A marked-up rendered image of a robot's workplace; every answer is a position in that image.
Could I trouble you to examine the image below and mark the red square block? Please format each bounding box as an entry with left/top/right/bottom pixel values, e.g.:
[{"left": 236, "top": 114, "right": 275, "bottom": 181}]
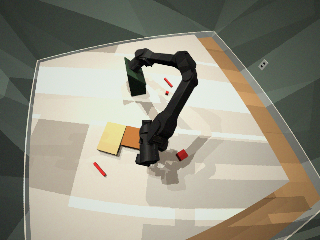
[{"left": 176, "top": 149, "right": 188, "bottom": 162}]

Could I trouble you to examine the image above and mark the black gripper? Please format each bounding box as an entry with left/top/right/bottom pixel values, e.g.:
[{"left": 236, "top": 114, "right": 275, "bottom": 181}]
[{"left": 135, "top": 139, "right": 151, "bottom": 167}]

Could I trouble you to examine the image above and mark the pale yellow board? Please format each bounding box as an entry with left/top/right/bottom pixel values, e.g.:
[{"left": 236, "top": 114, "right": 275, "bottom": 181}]
[{"left": 97, "top": 121, "right": 127, "bottom": 156}]

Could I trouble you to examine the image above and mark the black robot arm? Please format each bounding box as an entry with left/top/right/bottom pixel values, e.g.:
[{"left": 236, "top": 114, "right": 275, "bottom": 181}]
[{"left": 128, "top": 48, "right": 199, "bottom": 165}]

